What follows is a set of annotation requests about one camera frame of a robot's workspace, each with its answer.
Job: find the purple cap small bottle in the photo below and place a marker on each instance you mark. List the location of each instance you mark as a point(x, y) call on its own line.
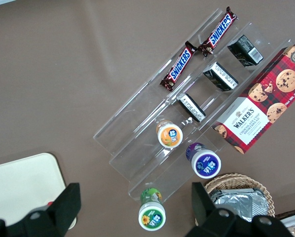
point(206, 165)

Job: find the light wicker basket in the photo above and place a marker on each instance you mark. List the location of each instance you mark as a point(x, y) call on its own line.
point(266, 190)

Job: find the white plastic bin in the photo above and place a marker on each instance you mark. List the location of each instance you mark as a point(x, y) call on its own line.
point(291, 218)

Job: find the clear acrylic stepped shelf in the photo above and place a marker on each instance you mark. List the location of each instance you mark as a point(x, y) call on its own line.
point(137, 118)

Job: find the cream plastic tray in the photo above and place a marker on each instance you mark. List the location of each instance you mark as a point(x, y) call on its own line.
point(19, 180)

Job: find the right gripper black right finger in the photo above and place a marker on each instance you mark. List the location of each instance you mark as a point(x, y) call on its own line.
point(203, 205)

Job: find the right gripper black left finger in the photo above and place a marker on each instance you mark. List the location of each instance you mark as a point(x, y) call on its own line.
point(63, 209)

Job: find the small black carton box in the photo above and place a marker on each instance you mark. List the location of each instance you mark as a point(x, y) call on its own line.
point(220, 77)
point(246, 50)
point(191, 107)

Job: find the red Walkers shortbread box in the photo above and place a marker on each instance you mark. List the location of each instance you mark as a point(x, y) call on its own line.
point(263, 98)

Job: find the orange cap small bottle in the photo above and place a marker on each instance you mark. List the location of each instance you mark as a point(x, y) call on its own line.
point(170, 135)

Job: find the Snickers chocolate bar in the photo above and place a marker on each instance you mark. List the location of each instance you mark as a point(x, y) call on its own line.
point(219, 29)
point(179, 67)

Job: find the green cap small bottle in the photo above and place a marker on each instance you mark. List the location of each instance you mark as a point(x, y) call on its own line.
point(152, 218)

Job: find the aluminium foil tray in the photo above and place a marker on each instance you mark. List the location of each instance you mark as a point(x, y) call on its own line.
point(236, 203)

